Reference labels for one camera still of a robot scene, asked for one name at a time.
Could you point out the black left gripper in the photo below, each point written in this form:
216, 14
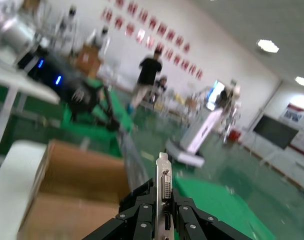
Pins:
67, 85

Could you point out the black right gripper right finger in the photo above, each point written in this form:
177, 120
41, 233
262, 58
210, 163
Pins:
192, 225

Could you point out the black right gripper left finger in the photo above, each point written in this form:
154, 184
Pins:
137, 220

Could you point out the translucent grey antistatic bag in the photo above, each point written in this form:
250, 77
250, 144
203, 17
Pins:
132, 155

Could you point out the graphics card with silver bracket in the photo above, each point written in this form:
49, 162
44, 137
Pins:
163, 165

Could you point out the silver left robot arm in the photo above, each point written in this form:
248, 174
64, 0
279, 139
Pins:
14, 32

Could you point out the brown open cardboard box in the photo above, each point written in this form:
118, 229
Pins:
74, 180

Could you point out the green cloth covered table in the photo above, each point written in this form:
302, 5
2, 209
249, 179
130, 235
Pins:
217, 212

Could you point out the brown carton stack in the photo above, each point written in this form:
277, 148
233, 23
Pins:
88, 60

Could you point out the person in beige trousers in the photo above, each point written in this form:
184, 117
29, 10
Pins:
148, 70

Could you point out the seated person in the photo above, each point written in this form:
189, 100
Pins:
162, 83

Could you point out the white humanoid robot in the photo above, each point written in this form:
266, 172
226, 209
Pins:
70, 20
100, 38

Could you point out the white desk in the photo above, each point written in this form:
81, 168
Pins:
22, 85

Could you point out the white screen stand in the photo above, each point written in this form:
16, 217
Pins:
263, 155

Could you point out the black display screen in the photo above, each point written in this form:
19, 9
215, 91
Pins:
274, 131

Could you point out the poster with photos and icons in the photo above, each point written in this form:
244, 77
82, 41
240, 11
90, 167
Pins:
302, 130

